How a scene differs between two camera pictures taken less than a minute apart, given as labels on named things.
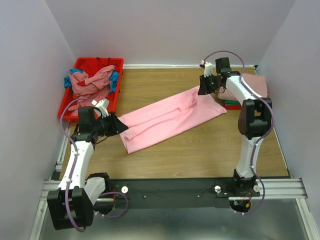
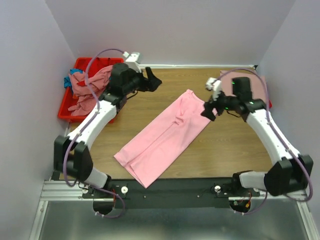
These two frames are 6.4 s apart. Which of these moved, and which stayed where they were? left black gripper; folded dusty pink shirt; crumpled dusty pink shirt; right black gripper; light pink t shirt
Moved: right black gripper; left black gripper; light pink t shirt
Stayed: crumpled dusty pink shirt; folded dusty pink shirt
